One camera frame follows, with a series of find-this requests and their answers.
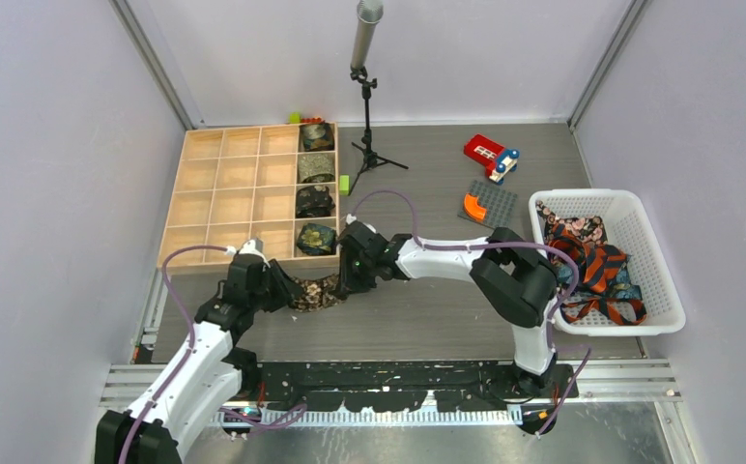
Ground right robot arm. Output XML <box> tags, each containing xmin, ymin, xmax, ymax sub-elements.
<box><xmin>334</xmin><ymin>221</ymin><xmax>558</xmax><ymax>397</ymax></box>

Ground olive patterned rolled tie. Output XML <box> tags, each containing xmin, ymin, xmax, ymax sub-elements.
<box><xmin>297</xmin><ymin>153</ymin><xmax>336</xmax><ymax>184</ymax></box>

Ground blue patterned tie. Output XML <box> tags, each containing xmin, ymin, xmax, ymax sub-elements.
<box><xmin>555</xmin><ymin>262</ymin><xmax>643</xmax><ymax>301</ymax></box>

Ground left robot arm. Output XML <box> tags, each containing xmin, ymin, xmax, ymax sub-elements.
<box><xmin>94</xmin><ymin>238</ymin><xmax>302</xmax><ymax>463</ymax></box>

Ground navy yellow floral rolled tie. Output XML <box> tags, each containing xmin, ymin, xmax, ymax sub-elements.
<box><xmin>295</xmin><ymin>222</ymin><xmax>338</xmax><ymax>256</ymax></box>

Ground pink floral dark tie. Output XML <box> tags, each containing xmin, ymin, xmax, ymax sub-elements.
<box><xmin>535</xmin><ymin>200</ymin><xmax>608</xmax><ymax>247</ymax></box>

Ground black microphone tripod stand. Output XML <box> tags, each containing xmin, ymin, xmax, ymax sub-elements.
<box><xmin>348</xmin><ymin>67</ymin><xmax>409</xmax><ymax>194</ymax></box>

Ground orange navy striped tie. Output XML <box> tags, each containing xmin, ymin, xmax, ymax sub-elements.
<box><xmin>548</xmin><ymin>236</ymin><xmax>647</xmax><ymax>326</ymax></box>

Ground purple cable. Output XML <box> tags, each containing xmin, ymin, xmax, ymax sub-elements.
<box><xmin>345</xmin><ymin>188</ymin><xmax>593</xmax><ymax>439</ymax></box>
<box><xmin>116</xmin><ymin>245</ymin><xmax>310</xmax><ymax>464</ymax></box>

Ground dark gold rolled tie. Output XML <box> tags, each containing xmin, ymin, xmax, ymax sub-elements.
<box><xmin>300</xmin><ymin>122</ymin><xmax>335</xmax><ymax>153</ymax></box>

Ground brown floral black tie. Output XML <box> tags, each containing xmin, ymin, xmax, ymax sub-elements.
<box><xmin>289</xmin><ymin>274</ymin><xmax>343</xmax><ymax>312</ymax></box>

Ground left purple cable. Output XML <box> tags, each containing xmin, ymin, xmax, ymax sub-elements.
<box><xmin>116</xmin><ymin>245</ymin><xmax>310</xmax><ymax>464</ymax></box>

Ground small red orange blocks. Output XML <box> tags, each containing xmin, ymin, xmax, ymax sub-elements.
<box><xmin>296</xmin><ymin>117</ymin><xmax>325</xmax><ymax>125</ymax></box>

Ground orange curved block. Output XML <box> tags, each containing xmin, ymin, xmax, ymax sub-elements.
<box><xmin>463</xmin><ymin>193</ymin><xmax>488</xmax><ymax>223</ymax></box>

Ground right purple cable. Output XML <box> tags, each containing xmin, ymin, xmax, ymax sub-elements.
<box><xmin>345</xmin><ymin>188</ymin><xmax>593</xmax><ymax>439</ymax></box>

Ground black beige floral rolled tie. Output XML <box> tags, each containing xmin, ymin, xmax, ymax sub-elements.
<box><xmin>295</xmin><ymin>185</ymin><xmax>335</xmax><ymax>218</ymax></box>

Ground grey building baseplate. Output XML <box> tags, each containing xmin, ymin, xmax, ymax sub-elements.
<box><xmin>457</xmin><ymin>180</ymin><xmax>518</xmax><ymax>229</ymax></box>

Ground red toy truck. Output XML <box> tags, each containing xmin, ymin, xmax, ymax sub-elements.
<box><xmin>463</xmin><ymin>133</ymin><xmax>521</xmax><ymax>186</ymax></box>

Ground white plastic basket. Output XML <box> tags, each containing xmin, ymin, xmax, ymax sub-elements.
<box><xmin>529</xmin><ymin>188</ymin><xmax>686</xmax><ymax>336</ymax></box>

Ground grey microphone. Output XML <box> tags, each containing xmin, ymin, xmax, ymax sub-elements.
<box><xmin>350</xmin><ymin>0</ymin><xmax>384</xmax><ymax>72</ymax></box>

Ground wooden compartment tray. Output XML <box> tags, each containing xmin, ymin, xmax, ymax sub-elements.
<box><xmin>157</xmin><ymin>123</ymin><xmax>342</xmax><ymax>274</ymax></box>

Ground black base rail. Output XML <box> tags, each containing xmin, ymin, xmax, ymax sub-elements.
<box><xmin>230</xmin><ymin>361</ymin><xmax>578</xmax><ymax>413</ymax></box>

